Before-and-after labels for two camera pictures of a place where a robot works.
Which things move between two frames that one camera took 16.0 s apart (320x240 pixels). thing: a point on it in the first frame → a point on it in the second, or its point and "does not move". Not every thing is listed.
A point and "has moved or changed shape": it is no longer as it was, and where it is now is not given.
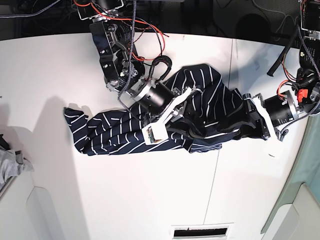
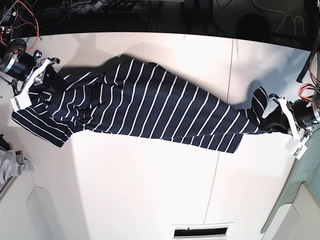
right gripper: (281, 109) → (300, 113)
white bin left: (27, 211) does not move
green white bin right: (298, 217) does not move
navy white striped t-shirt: (204, 113) has moved or changed shape
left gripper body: (154, 98) → (21, 66)
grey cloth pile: (12, 164) does not move
